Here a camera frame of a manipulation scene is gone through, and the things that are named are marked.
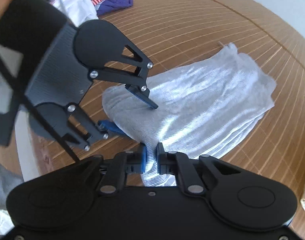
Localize purple knit garment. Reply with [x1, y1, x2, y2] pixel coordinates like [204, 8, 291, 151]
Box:
[95, 0, 134, 16]

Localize light grey knit pants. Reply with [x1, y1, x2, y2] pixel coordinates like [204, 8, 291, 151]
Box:
[102, 43, 276, 186]

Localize bamboo bed mat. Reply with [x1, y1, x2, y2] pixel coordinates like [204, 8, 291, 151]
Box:
[32, 0, 305, 235]

